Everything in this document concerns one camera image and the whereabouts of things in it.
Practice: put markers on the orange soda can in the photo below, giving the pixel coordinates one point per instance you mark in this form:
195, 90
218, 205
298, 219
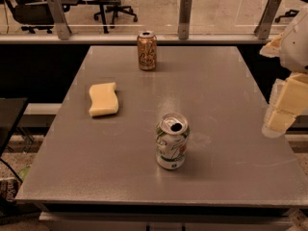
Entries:
147, 50

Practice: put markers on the black side table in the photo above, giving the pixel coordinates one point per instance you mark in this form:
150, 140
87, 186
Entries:
11, 111

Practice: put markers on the black office chair left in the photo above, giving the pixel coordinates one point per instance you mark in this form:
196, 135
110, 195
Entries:
32, 14

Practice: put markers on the left metal glass bracket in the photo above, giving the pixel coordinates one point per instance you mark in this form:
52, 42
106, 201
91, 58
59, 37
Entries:
57, 11

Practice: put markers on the yellow wavy sponge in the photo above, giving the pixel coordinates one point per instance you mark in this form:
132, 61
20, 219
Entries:
103, 99

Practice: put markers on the snack bag on floor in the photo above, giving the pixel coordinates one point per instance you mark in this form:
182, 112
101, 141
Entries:
10, 185

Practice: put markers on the black office chair middle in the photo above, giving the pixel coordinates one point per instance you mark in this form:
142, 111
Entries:
115, 7

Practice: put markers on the glass barrier panel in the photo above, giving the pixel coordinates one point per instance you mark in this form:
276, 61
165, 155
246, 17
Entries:
207, 17

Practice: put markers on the right metal glass bracket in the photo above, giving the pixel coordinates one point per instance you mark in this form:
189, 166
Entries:
262, 31

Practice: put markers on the white green soda can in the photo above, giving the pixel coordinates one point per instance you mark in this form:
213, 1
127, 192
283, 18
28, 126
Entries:
172, 134

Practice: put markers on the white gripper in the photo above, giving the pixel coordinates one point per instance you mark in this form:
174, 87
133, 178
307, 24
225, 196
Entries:
296, 50

